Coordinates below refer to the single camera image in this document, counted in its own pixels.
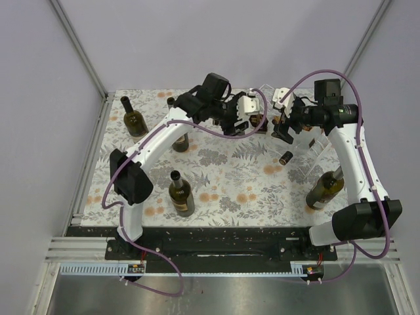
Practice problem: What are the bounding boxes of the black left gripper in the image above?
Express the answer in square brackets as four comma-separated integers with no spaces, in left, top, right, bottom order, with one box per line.
[210,92,249,137]

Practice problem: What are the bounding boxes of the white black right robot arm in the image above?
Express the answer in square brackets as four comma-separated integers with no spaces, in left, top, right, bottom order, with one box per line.
[272,79,402,260]

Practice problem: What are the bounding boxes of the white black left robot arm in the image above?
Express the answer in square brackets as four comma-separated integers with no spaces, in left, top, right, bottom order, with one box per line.
[110,73,260,259]

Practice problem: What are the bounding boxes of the clear acrylic wine rack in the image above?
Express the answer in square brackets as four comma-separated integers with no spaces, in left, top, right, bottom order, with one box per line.
[260,84,331,180]

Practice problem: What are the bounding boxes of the green bottle silver neck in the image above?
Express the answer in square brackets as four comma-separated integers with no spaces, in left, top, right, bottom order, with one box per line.
[166,97,189,153]

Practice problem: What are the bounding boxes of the green bottle front right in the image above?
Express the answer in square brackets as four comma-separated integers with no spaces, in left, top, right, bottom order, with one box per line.
[306,167,345,210]

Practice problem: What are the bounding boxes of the green bottle front left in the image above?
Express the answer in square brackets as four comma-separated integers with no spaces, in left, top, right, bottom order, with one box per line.
[169,170,195,217]

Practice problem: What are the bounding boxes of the green bottle black neck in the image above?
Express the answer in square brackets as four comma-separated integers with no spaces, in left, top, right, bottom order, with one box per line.
[120,96,148,142]

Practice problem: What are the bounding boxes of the floral patterned table mat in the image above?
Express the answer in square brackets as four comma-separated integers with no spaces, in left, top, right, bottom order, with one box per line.
[81,89,347,226]

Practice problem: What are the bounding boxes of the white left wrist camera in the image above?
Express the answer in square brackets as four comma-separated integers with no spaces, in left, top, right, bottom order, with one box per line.
[237,89,261,116]

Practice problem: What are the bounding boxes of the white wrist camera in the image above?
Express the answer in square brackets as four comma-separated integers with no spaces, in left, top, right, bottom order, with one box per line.
[272,87,295,117]
[237,89,261,116]

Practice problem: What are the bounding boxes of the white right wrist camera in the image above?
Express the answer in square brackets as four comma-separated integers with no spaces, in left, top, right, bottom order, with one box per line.
[272,87,295,117]

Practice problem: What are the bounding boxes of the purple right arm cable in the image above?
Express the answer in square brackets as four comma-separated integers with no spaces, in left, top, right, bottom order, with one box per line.
[278,70,394,286]

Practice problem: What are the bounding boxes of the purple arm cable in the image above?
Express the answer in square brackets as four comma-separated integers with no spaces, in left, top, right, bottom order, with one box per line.
[278,70,394,286]
[101,88,268,299]

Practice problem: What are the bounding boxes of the aluminium corner frame post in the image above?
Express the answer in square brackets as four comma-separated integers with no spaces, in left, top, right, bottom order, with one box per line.
[49,0,109,101]

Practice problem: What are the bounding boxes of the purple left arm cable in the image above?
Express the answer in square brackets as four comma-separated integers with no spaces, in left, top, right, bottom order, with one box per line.
[101,88,268,299]

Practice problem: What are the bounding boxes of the right aluminium frame post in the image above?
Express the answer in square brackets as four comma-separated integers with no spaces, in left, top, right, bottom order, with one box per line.
[342,0,394,78]

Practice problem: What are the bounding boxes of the grey slotted cable duct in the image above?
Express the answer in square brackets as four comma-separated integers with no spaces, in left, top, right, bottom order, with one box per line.
[60,257,306,277]

